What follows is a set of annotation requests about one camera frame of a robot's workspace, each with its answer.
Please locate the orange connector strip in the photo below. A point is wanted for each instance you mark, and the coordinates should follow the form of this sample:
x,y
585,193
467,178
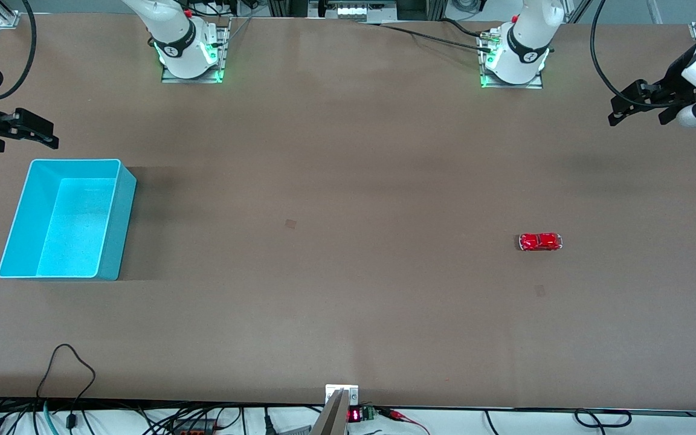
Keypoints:
x,y
191,428

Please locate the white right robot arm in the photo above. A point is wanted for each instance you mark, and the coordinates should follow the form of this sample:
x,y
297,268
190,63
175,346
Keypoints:
x,y
173,30

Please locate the green terminal block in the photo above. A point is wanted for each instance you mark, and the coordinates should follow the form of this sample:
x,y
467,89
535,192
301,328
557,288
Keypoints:
x,y
368,413

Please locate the grey camera mount arm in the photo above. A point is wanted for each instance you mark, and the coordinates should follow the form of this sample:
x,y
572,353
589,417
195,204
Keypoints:
x,y
333,420

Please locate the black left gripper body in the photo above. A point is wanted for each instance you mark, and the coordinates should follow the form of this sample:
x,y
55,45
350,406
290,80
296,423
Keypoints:
x,y
672,86

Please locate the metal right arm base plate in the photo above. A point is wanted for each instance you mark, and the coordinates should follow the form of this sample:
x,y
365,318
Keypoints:
x,y
191,80

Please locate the red alligator clip lead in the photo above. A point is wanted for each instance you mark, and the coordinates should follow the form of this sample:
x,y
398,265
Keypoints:
x,y
399,416

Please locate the lit metal rack equipment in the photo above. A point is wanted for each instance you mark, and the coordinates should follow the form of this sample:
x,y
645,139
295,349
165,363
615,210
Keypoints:
x,y
354,11

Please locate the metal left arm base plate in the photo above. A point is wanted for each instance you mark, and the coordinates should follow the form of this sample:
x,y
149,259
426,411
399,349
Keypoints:
x,y
535,84

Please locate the red beetle toy car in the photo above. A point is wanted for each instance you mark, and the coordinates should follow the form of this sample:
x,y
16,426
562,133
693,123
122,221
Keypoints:
x,y
540,241

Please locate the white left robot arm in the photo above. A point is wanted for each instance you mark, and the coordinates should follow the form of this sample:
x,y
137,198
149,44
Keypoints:
x,y
523,36

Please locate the silver mounting bracket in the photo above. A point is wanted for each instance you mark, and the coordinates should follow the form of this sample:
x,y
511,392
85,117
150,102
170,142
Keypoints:
x,y
331,391

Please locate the red LED display module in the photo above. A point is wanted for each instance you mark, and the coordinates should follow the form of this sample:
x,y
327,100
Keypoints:
x,y
354,415

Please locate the blue plastic box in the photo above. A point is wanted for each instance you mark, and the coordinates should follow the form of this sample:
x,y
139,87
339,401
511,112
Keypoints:
x,y
70,223

